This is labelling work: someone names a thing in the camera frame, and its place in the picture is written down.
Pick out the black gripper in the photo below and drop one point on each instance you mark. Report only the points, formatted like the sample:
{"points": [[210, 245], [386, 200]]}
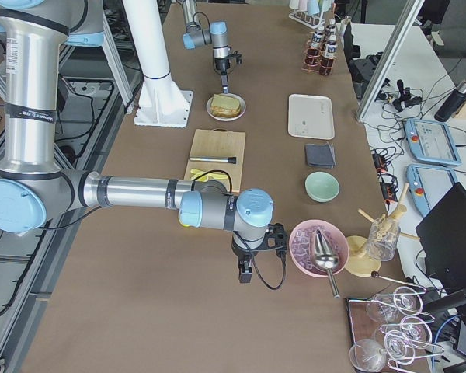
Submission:
{"points": [[243, 251], [221, 65]]}

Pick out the bread slice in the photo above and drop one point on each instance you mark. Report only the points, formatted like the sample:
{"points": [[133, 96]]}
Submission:
{"points": [[218, 111], [225, 101]]}

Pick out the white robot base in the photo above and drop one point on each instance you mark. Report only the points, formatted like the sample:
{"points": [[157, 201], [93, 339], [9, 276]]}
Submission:
{"points": [[161, 102]]}

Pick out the cream rabbit tray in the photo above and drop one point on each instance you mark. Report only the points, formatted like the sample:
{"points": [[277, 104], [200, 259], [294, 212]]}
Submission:
{"points": [[310, 116]]}

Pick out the pink bowl with ice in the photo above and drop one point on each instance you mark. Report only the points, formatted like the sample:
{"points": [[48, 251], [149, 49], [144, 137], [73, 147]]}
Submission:
{"points": [[300, 242]]}

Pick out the wooden cutting board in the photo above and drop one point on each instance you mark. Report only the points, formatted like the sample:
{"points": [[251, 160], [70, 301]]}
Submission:
{"points": [[220, 144]]}

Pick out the steel ice scoop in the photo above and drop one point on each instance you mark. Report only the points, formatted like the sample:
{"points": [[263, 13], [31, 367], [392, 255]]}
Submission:
{"points": [[323, 256]]}

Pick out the steel muddler black tip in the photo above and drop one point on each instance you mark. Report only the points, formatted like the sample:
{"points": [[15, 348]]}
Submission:
{"points": [[230, 160]]}

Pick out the yellow plastic knife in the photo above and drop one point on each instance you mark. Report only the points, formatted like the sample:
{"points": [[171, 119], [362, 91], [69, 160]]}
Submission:
{"points": [[203, 176]]}

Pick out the tea bottle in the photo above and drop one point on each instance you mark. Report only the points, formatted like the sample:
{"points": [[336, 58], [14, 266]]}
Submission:
{"points": [[328, 56], [313, 47], [330, 28]]}

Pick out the green ceramic bowl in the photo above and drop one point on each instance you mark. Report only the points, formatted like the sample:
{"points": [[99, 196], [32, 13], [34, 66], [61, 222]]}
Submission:
{"points": [[321, 187]]}

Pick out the grey folded cloth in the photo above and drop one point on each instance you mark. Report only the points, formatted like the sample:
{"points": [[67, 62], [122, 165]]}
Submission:
{"points": [[320, 155]]}

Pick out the glass mug on stand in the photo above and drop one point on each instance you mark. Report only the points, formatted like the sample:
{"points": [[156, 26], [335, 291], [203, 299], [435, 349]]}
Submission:
{"points": [[383, 238]]}

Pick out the wine glass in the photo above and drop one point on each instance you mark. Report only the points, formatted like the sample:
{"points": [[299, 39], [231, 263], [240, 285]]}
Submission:
{"points": [[368, 355]]}

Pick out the blue teach pendant near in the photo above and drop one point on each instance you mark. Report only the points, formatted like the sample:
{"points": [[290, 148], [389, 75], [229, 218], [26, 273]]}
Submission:
{"points": [[428, 184]]}

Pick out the blue teach pendant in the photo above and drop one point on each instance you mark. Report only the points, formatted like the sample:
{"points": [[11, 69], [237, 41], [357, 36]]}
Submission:
{"points": [[428, 184], [431, 142]]}

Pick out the black monitor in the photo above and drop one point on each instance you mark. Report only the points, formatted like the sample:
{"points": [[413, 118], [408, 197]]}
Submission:
{"points": [[443, 237]]}

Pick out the blue teach pendant far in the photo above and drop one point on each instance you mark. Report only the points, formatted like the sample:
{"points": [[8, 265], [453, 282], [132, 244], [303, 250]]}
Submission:
{"points": [[431, 142]]}

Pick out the black thermos bottle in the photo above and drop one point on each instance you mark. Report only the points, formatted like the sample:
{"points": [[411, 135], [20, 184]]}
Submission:
{"points": [[453, 102]]}

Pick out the copper wire bottle rack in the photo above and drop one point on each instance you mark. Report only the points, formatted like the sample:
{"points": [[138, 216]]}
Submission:
{"points": [[320, 50]]}

